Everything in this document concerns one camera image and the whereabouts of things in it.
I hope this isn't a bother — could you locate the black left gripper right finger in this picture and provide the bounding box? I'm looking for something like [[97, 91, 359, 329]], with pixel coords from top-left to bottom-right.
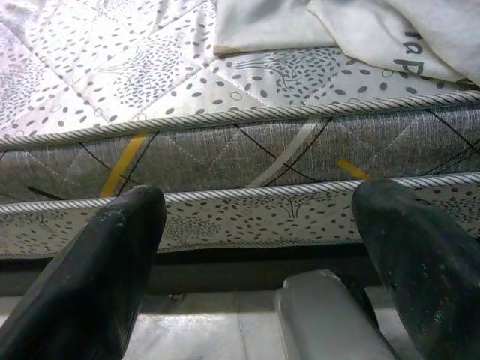
[[352, 179, 480, 360]]

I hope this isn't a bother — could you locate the patterned lower mattress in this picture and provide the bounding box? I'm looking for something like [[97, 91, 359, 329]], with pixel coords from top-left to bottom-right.
[[0, 172, 480, 260]]

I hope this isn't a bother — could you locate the grey patterned quilted mattress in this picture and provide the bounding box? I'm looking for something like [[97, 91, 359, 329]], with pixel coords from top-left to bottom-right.
[[0, 0, 480, 200]]

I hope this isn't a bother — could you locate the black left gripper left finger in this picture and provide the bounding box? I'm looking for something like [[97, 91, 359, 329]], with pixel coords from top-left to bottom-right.
[[0, 184, 168, 360]]

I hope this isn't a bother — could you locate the white pillow with tree print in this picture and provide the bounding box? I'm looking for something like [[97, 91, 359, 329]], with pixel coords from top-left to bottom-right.
[[213, 0, 480, 87]]

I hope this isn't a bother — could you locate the dark bed frame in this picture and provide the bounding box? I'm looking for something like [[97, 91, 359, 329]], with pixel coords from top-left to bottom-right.
[[0, 243, 380, 297]]

